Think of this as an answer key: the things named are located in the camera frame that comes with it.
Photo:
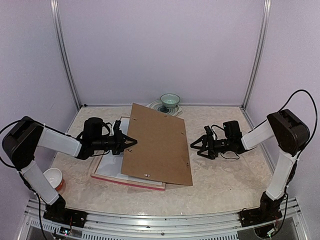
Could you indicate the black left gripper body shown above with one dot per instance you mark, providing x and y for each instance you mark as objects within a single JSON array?
[{"x": 114, "y": 144}]

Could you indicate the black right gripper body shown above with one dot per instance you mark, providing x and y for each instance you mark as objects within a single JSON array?
[{"x": 216, "y": 148}]

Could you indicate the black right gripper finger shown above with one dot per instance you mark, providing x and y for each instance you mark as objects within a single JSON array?
[
  {"x": 200, "y": 143},
  {"x": 205, "y": 153}
]

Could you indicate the brown backing board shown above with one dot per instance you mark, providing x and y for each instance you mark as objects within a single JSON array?
[{"x": 162, "y": 151}]

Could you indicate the wooden picture frame red edge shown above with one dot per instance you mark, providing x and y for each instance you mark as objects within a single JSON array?
[{"x": 105, "y": 176}]

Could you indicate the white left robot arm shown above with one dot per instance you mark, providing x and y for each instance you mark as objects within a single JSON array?
[{"x": 31, "y": 146}]

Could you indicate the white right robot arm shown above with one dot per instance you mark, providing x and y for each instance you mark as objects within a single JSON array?
[{"x": 288, "y": 133}]

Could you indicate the green ceramic bowl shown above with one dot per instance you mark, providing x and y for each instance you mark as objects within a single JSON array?
[{"x": 170, "y": 100}]

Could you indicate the white plate green rings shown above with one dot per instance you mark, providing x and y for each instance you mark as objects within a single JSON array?
[{"x": 175, "y": 111}]

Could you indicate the white bowl orange outside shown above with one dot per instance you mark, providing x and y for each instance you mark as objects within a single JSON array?
[{"x": 55, "y": 178}]

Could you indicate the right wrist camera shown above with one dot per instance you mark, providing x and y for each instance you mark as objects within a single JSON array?
[{"x": 209, "y": 132}]

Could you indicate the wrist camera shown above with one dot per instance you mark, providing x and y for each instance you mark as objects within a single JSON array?
[
  {"x": 116, "y": 128},
  {"x": 209, "y": 132}
]

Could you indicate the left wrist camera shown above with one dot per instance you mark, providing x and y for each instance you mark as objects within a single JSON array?
[{"x": 116, "y": 128}]

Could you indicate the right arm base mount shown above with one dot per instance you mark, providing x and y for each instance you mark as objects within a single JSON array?
[{"x": 260, "y": 215}]

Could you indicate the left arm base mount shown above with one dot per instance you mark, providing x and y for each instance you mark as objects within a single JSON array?
[{"x": 66, "y": 216}]

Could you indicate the right aluminium corner post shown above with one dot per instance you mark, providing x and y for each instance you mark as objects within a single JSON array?
[{"x": 258, "y": 53}]

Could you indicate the aluminium corner post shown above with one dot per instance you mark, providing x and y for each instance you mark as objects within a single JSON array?
[
  {"x": 54, "y": 5},
  {"x": 258, "y": 53}
]

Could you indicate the left aluminium corner post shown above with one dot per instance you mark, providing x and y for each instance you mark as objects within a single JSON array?
[{"x": 54, "y": 5}]

